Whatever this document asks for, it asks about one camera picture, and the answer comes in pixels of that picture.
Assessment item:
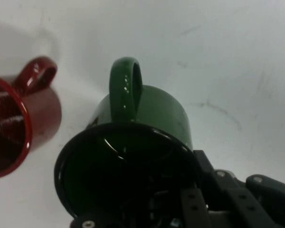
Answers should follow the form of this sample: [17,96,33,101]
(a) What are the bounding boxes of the green enamel mug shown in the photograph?
[54,56,203,220]

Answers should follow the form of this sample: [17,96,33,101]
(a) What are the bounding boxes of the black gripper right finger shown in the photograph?
[193,149,285,228]

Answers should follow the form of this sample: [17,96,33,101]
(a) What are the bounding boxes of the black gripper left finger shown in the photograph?
[180,185,211,228]

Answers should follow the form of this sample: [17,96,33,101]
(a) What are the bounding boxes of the red enamel mug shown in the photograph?
[0,56,63,180]

